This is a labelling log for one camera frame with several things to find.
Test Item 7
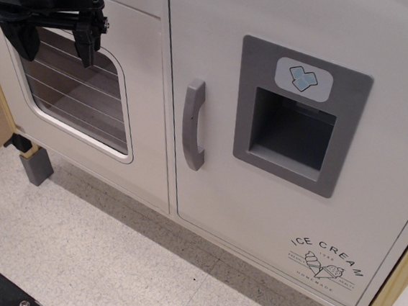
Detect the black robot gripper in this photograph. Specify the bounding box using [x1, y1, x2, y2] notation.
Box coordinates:
[0, 0, 107, 68]

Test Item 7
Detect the grey fridge door handle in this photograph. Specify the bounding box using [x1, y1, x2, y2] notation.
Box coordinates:
[182, 78, 206, 171]

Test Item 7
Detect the white toy fridge door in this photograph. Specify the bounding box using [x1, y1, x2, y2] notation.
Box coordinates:
[169, 0, 408, 306]

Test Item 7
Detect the white toy oven door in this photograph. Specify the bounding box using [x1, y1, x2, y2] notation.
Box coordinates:
[0, 0, 169, 212]

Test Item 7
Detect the grey kitchen foot block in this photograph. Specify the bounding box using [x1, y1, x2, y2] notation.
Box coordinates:
[20, 148, 54, 186]

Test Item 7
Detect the grey ice dispenser panel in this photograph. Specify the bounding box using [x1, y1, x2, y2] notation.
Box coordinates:
[233, 35, 373, 198]

